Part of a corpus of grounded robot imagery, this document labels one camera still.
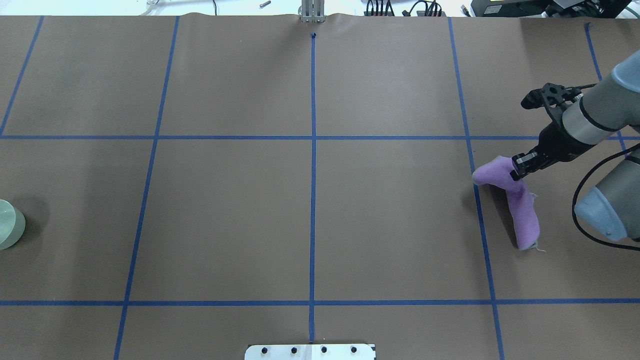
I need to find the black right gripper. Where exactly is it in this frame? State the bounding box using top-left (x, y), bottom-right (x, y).
top-left (509, 122), bottom-right (593, 182)

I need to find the purple microfiber cloth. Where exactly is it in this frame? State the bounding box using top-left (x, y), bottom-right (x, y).
top-left (471, 156), bottom-right (541, 251)

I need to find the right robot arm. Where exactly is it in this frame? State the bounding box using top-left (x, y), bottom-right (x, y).
top-left (510, 52), bottom-right (640, 251)

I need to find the green plastic bowl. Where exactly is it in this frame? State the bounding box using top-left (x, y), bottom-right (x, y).
top-left (0, 199), bottom-right (26, 251)

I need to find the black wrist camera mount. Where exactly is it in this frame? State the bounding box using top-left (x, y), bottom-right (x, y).
top-left (519, 83), bottom-right (583, 120)

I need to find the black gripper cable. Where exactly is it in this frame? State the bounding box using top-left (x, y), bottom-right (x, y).
top-left (571, 142), bottom-right (640, 251)

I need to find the aluminium frame post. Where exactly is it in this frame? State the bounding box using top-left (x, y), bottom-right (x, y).
top-left (298, 0), bottom-right (326, 24)

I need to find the white camera stand base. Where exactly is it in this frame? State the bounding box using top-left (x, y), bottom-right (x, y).
top-left (244, 343), bottom-right (377, 360)

